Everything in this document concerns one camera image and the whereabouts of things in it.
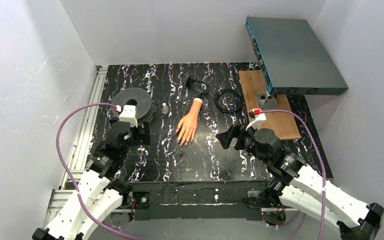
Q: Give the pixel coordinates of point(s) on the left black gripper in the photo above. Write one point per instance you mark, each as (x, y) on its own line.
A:
(142, 133)

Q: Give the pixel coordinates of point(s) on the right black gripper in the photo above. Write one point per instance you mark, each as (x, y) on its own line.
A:
(237, 136)

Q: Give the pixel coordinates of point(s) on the clear nail polish bottle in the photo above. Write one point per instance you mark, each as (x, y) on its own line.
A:
(165, 108)

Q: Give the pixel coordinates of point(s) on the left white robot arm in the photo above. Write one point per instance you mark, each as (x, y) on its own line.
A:
(97, 193)

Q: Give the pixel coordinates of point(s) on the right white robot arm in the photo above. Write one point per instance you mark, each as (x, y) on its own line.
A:
(297, 185)

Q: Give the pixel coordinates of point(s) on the grey round disc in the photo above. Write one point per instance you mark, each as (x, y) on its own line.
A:
(139, 98)

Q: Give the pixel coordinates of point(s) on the mannequin hand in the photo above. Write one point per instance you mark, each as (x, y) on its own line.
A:
(187, 126)

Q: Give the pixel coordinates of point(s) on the wooden board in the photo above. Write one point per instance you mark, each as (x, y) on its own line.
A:
(253, 87)

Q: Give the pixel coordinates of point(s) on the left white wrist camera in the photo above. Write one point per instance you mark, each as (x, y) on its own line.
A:
(127, 114)

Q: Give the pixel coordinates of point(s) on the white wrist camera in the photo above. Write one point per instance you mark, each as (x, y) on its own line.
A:
(127, 114)
(257, 118)

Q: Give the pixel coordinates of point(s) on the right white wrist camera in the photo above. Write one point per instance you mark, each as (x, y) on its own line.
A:
(257, 118)

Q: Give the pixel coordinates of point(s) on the metal stand mount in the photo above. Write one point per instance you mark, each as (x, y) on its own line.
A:
(266, 101)

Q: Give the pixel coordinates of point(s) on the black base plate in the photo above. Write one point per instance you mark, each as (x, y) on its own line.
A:
(199, 200)

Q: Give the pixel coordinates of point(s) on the blue network switch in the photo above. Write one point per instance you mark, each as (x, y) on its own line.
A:
(291, 58)

